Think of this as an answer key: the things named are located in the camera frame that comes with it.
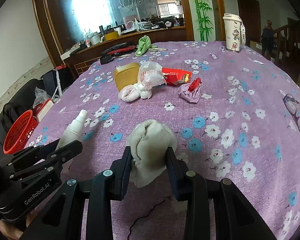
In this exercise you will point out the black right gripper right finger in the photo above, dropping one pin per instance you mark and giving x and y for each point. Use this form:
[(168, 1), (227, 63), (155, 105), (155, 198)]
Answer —
[(235, 217)]

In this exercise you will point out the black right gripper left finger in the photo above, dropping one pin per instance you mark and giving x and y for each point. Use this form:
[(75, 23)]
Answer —
[(61, 217)]

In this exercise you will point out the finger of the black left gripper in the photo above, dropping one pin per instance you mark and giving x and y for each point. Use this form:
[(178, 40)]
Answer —
[(58, 158), (28, 157)]

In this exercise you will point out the red plastic basket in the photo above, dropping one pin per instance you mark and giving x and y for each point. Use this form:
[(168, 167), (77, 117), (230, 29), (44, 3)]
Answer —
[(20, 132)]

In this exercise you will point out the white spray bottle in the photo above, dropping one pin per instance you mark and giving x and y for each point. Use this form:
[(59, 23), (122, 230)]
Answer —
[(74, 130)]

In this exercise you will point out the white tissue wad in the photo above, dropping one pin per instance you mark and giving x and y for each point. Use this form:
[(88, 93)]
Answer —
[(148, 143)]

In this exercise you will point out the white plastic bag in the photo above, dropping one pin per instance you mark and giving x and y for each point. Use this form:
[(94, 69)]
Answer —
[(150, 75)]

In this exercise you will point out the purple red wrapper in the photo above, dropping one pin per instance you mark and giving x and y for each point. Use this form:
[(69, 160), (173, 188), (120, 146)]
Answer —
[(190, 91)]

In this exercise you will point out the red cigarette pack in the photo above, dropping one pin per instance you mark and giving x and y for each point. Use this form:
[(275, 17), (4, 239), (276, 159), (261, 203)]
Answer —
[(176, 76)]

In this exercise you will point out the left hand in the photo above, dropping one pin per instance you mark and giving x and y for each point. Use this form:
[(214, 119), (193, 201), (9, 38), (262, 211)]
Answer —
[(11, 232)]

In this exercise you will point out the white red-rimmed box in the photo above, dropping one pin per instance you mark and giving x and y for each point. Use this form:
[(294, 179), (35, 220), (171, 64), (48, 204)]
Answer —
[(42, 109)]

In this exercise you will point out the black sofa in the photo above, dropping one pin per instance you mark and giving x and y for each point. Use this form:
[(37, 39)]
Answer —
[(22, 101)]

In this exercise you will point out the clear plastic bag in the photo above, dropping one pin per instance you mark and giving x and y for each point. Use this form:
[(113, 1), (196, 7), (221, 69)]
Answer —
[(41, 96)]

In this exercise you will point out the dark blue bag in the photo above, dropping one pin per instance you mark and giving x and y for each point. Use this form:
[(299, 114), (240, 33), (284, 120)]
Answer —
[(55, 79)]

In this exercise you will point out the purple floral tablecloth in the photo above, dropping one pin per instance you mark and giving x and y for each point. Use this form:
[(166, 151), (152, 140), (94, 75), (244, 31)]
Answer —
[(240, 129)]

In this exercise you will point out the wooden brick counter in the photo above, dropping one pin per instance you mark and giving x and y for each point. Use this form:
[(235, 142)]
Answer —
[(82, 60)]

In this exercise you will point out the purple eyeglasses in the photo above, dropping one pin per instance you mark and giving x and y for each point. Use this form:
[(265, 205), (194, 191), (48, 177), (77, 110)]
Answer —
[(293, 106)]

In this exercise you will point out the black key pouch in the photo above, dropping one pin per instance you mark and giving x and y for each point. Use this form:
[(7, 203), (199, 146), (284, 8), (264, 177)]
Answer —
[(105, 59)]

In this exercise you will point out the black red tool case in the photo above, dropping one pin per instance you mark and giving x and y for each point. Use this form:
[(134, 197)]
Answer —
[(119, 48)]

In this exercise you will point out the green cloth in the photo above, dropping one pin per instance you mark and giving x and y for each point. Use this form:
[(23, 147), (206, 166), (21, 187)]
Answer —
[(143, 45)]

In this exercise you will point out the white cartoon tumbler cup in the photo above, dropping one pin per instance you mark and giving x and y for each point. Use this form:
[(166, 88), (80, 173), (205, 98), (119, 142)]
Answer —
[(235, 36)]

